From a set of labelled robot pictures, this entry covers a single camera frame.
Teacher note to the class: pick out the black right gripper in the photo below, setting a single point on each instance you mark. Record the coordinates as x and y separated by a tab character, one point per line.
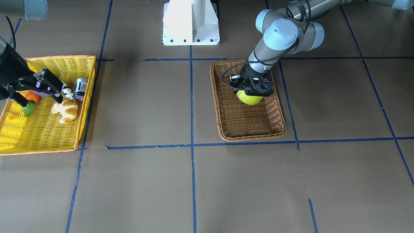
12	68

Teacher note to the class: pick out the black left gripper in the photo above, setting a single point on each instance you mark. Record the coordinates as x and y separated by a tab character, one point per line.
247	73

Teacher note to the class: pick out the yellow tape roll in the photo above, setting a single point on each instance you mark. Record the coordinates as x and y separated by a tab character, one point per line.
247	99

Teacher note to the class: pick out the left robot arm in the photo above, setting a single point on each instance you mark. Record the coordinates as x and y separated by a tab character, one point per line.
286	31

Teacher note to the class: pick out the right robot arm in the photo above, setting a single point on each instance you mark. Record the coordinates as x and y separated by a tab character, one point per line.
28	9

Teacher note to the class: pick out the brown wicker basket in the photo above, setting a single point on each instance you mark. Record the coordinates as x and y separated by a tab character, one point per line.
237	121

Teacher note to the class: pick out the yellow woven plastic basket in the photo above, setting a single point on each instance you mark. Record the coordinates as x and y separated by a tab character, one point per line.
42	132

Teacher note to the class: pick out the toy carrot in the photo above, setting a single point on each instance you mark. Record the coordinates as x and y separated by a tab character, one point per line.
32	100

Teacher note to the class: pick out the purple foam cube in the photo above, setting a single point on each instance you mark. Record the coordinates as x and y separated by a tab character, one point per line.
42	94

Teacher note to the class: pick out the panda figurine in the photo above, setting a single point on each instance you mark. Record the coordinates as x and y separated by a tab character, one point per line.
66	91

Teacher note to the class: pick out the toy croissant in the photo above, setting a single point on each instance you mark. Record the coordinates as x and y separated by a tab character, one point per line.
68	110

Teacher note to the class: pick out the small dark labelled can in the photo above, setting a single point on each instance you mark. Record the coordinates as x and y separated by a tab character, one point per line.
80	90

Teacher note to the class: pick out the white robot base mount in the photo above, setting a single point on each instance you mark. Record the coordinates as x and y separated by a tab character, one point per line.
190	23

